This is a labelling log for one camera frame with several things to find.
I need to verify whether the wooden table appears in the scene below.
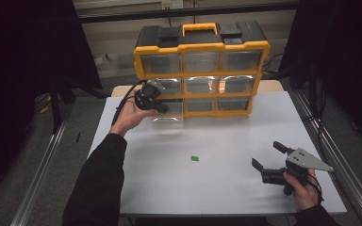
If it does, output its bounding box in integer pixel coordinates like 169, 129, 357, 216
111, 79, 286, 98

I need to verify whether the black floor cable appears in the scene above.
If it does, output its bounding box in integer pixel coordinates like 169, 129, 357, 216
262, 53, 286, 76

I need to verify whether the grid of clear drawers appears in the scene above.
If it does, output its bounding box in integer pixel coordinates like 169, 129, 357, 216
140, 50, 263, 111

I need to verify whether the black curtain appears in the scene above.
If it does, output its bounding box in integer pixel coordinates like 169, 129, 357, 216
0, 0, 103, 205
279, 0, 362, 154

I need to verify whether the clear plastic organizer drawer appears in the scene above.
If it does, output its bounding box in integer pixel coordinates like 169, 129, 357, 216
150, 99, 184, 128

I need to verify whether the person's left hand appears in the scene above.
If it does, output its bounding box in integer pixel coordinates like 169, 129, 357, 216
109, 88, 159, 137

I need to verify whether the person's right hand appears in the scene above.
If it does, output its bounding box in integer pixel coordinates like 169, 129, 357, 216
282, 168, 323, 212

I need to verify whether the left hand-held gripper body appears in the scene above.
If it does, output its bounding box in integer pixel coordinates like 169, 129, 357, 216
135, 79, 166, 111

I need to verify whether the aluminium floor rail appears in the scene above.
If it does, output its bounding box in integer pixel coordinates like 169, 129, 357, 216
10, 119, 69, 226
291, 90, 362, 226

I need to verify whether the black horizontal bar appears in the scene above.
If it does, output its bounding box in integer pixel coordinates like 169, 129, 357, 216
76, 2, 300, 24

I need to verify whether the white wall socket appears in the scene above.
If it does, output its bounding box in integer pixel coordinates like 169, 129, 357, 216
161, 0, 184, 10

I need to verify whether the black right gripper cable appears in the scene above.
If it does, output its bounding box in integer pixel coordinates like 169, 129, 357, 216
307, 173, 324, 205

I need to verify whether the black metal stand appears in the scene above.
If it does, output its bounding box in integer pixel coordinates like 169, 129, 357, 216
48, 78, 76, 135

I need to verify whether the yellow black drawer organizer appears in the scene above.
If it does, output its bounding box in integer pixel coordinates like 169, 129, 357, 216
133, 20, 272, 120

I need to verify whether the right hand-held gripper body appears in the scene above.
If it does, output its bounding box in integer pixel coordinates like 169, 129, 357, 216
260, 147, 334, 196

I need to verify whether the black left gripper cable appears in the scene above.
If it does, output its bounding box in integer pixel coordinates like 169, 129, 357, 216
111, 79, 147, 126

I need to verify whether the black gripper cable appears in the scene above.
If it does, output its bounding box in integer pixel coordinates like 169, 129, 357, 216
307, 173, 324, 205
111, 79, 147, 126

